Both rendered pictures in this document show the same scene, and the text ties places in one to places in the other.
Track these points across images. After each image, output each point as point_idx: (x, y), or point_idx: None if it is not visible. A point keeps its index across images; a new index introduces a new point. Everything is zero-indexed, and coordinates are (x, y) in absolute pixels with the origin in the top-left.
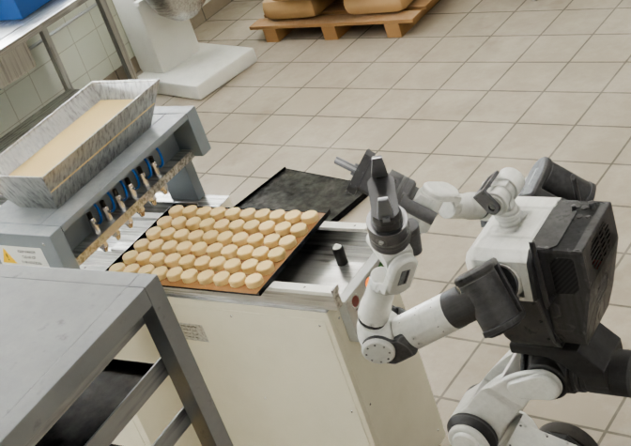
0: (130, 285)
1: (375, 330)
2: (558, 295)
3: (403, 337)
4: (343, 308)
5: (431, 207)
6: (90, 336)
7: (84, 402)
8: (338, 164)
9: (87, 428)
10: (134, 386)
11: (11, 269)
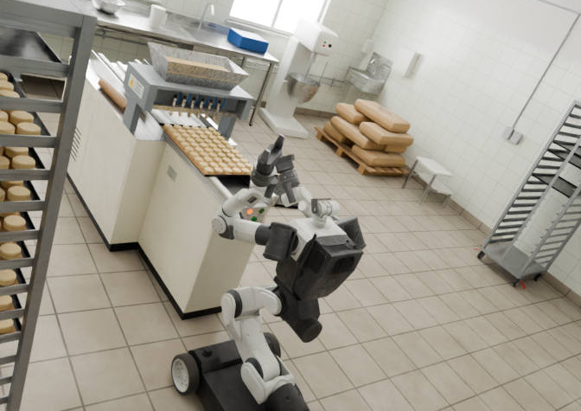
0: (80, 10)
1: (224, 215)
2: (308, 268)
3: (233, 227)
4: None
5: (296, 197)
6: (28, 1)
7: (18, 54)
8: None
9: None
10: None
11: None
